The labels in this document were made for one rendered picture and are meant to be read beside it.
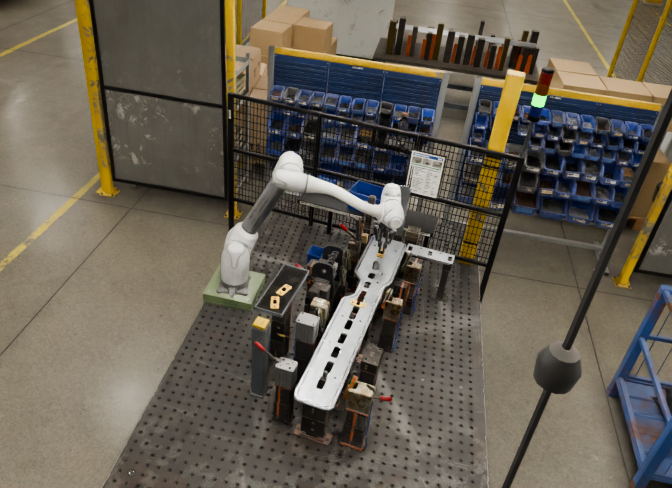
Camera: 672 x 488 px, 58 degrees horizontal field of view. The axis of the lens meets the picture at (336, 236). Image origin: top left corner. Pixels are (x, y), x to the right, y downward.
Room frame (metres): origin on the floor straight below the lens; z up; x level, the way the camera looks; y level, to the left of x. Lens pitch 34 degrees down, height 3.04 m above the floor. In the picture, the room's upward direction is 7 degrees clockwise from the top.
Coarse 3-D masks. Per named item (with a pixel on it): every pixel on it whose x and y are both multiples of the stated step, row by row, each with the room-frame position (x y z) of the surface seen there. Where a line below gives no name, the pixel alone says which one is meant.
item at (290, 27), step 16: (272, 16) 7.52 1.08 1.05; (288, 16) 7.61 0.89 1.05; (304, 16) 7.81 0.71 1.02; (256, 32) 6.95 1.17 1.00; (272, 32) 6.91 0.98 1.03; (288, 32) 7.12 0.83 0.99; (304, 32) 7.26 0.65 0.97; (320, 32) 7.23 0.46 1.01; (304, 48) 7.26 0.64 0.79; (320, 48) 7.22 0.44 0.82; (336, 48) 7.99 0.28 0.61
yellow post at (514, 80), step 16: (512, 80) 3.29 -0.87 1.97; (512, 96) 3.29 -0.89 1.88; (512, 112) 3.28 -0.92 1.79; (496, 128) 3.30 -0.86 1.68; (496, 144) 3.29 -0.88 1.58; (496, 160) 3.29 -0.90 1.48; (480, 176) 3.31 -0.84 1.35; (480, 192) 3.30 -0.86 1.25; (480, 224) 3.28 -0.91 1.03; (464, 240) 3.30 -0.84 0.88; (464, 256) 3.30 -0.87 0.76
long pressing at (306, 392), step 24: (384, 240) 3.02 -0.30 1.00; (360, 264) 2.75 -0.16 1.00; (384, 264) 2.77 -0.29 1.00; (360, 288) 2.53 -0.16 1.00; (384, 288) 2.56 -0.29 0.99; (336, 312) 2.31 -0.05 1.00; (360, 312) 2.34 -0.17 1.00; (336, 336) 2.14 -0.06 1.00; (360, 336) 2.16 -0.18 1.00; (312, 360) 1.96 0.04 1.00; (336, 360) 1.98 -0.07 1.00; (312, 384) 1.82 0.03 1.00; (336, 384) 1.84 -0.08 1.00
